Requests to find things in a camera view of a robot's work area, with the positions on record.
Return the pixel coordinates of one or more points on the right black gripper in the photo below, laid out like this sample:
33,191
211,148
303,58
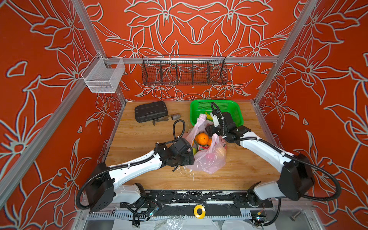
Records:
212,130

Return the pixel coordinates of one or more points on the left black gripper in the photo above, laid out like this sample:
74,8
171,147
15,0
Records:
188,161

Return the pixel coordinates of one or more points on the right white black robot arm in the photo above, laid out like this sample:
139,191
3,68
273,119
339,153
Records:
296,177

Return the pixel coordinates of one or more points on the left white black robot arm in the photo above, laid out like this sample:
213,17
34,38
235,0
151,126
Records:
106,184

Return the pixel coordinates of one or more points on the yellow banana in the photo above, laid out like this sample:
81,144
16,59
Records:
209,117

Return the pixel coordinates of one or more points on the metal wrench tool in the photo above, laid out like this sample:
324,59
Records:
166,118

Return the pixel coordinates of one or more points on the green plastic basket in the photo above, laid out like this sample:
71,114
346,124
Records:
203,106

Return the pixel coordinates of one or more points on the black plastic tool case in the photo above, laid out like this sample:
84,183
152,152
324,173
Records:
150,111

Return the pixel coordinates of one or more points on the yellow tape roll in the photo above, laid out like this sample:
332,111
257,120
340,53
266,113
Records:
199,211

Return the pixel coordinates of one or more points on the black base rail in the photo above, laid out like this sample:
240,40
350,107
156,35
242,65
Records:
189,197

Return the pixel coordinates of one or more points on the black wire wall basket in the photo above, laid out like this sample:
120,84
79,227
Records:
184,70

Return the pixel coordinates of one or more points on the white wire mesh basket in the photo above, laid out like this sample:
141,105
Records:
103,75

